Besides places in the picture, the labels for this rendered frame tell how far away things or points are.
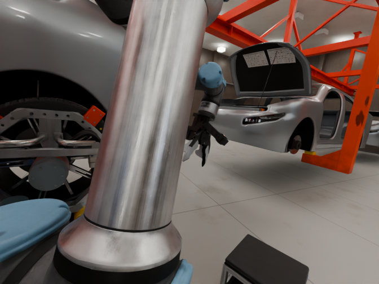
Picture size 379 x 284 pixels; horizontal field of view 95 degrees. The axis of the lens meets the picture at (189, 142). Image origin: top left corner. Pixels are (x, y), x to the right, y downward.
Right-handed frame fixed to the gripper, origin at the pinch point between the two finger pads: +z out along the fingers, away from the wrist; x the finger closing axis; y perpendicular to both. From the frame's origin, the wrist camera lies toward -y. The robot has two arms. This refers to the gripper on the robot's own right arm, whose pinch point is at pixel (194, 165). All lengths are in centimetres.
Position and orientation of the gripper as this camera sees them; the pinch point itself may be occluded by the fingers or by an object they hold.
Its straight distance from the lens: 66.5
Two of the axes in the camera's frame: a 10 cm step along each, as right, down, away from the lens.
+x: -5.1, -2.4, -8.2
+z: -3.1, 9.5, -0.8
